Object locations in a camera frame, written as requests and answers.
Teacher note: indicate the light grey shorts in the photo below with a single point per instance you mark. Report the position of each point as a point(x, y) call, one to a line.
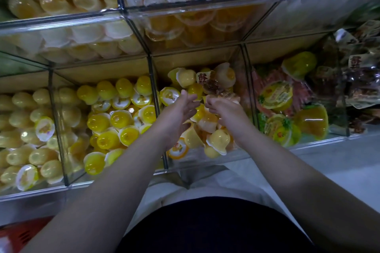
point(202, 187)

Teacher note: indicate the person's right hand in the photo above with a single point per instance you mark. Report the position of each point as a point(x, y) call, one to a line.
point(231, 116)

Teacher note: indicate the pile of orange-lid jelly cups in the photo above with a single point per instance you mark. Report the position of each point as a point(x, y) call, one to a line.
point(59, 1)

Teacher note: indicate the pile of pale yellow jelly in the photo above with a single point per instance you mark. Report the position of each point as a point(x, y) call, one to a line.
point(29, 137)

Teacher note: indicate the pile of yellow jelly cups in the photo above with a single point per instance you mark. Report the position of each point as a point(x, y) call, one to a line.
point(113, 119)

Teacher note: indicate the black shirt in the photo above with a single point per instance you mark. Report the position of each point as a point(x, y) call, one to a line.
point(214, 229)

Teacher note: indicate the person's left forearm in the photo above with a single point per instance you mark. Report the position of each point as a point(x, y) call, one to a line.
point(95, 202)

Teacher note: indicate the person's left hand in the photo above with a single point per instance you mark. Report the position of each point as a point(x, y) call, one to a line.
point(175, 119)

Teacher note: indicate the person's right forearm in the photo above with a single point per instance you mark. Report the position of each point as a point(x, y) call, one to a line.
point(314, 196)

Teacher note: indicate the pile of pastel jelly cups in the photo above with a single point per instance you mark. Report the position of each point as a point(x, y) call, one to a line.
point(217, 140)

